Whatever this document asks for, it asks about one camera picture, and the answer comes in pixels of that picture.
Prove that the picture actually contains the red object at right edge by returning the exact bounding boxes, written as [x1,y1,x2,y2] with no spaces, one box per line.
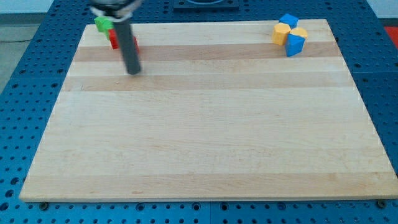
[384,26,398,48]

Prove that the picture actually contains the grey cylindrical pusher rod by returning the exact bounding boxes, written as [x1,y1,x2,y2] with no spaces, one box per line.
[113,20,141,75]

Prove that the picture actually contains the red circle block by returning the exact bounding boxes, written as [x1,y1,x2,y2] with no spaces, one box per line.
[108,29,140,53]

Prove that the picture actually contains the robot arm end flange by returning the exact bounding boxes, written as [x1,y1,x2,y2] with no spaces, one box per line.
[88,0,144,22]

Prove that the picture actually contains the wooden board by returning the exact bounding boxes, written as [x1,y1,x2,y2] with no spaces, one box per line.
[20,19,397,202]

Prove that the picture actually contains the dark blue base plate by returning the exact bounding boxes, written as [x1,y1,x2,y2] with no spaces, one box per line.
[172,0,239,11]

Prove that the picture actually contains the yellow hexagon block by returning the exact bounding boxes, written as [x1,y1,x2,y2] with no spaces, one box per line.
[271,22,291,45]

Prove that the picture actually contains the blue cube block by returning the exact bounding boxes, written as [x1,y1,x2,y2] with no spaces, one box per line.
[279,13,299,29]

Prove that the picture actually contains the green block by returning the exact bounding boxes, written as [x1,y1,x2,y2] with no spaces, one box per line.
[94,16,114,40]

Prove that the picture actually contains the yellow round block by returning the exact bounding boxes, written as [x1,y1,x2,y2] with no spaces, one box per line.
[290,27,308,39]

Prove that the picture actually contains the blue triangle block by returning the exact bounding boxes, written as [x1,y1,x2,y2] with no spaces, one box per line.
[285,34,305,57]

